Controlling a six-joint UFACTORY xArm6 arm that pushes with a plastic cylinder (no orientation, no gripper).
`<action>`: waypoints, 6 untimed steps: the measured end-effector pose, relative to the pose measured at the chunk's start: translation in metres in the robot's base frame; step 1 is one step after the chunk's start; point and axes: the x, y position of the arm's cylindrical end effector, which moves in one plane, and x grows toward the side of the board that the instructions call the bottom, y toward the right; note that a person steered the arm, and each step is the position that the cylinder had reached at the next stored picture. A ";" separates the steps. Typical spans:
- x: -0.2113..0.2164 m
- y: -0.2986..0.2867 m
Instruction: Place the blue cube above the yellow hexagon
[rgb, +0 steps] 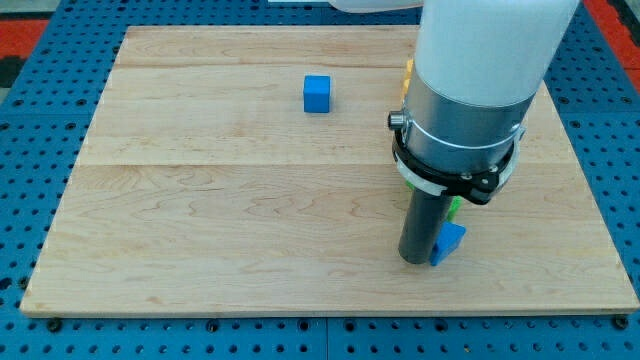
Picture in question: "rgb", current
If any yellow hexagon block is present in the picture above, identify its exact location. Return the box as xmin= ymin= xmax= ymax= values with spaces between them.
xmin=401 ymin=59 xmax=414 ymax=99

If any blue triangular block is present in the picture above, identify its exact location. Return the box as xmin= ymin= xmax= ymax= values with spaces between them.
xmin=429 ymin=221 xmax=466 ymax=266

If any blue cube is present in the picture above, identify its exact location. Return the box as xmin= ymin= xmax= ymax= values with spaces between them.
xmin=303 ymin=75 xmax=331 ymax=113

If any light wooden board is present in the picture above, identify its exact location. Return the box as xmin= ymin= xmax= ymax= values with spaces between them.
xmin=20 ymin=26 xmax=639 ymax=318

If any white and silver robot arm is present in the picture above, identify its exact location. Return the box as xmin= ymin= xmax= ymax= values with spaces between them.
xmin=330 ymin=0 xmax=579 ymax=205

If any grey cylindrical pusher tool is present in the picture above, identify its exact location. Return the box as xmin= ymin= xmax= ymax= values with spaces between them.
xmin=398 ymin=189 xmax=453 ymax=264

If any green block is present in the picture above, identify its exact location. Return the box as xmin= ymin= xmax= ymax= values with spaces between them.
xmin=405 ymin=180 xmax=462 ymax=222

